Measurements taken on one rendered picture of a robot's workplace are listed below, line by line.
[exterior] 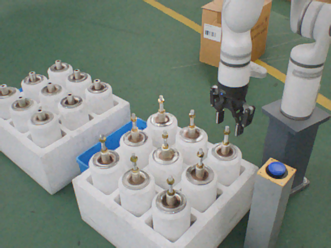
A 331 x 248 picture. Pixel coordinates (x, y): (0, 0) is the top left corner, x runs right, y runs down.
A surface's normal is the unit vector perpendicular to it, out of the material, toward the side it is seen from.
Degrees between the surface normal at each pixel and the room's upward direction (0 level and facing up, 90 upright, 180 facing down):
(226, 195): 0
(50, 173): 90
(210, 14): 90
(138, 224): 0
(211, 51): 89
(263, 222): 90
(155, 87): 0
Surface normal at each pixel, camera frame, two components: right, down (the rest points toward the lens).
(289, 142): -0.24, 0.59
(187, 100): -0.03, -0.80
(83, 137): 0.75, 0.38
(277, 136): -0.85, 0.33
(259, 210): -0.66, 0.47
